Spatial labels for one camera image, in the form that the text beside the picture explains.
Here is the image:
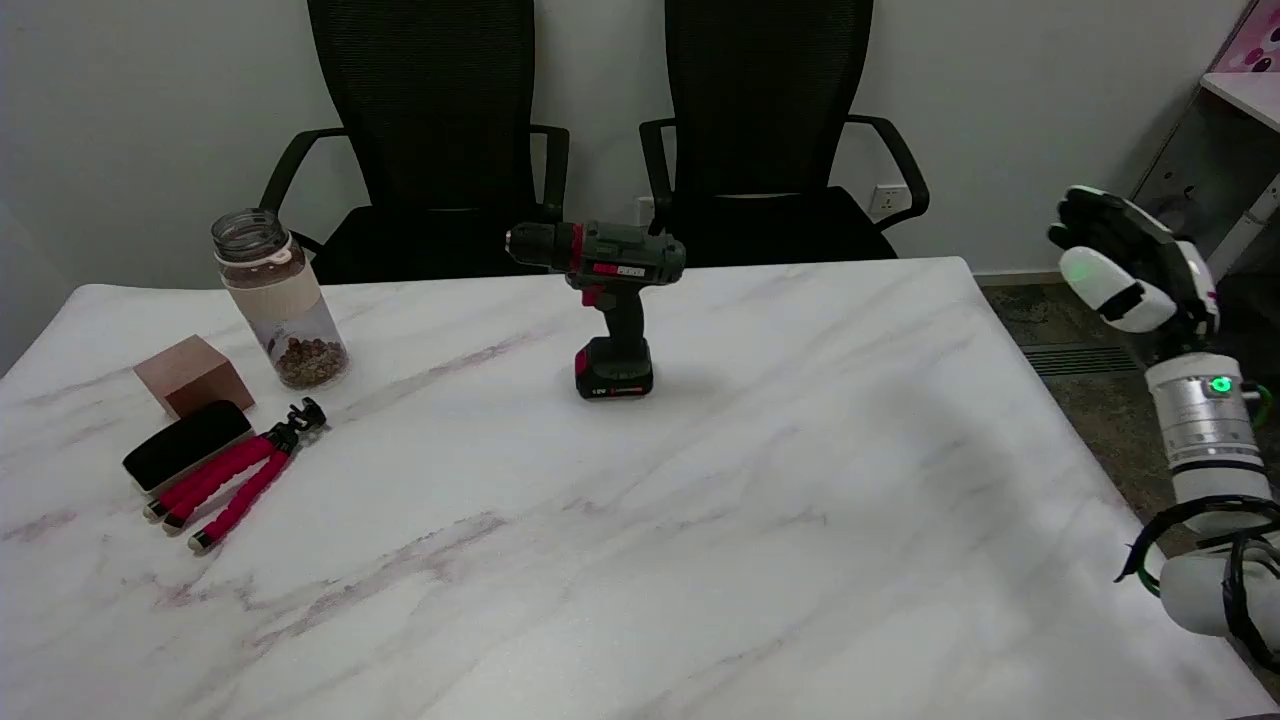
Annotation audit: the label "black mesh office chair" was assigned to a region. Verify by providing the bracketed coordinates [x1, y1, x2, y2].
[638, 0, 931, 269]
[258, 0, 571, 286]

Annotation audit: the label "green red power screwdriver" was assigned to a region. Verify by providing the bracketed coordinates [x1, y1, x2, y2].
[505, 221, 688, 402]

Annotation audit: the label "white desk with pink items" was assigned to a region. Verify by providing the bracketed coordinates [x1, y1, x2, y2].
[1128, 0, 1280, 291]

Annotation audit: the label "red flexible mini tripod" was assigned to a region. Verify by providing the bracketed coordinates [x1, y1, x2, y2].
[142, 397, 329, 554]

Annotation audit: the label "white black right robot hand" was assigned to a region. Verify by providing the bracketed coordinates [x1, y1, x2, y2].
[1047, 186, 1221, 350]

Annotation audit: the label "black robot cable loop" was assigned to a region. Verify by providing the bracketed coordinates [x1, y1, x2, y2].
[1114, 494, 1280, 674]

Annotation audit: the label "brown wooden block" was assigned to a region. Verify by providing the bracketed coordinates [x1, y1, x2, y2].
[133, 335, 256, 420]

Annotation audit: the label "clear jar with nuts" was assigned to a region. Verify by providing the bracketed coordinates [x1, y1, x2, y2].
[210, 208, 351, 391]

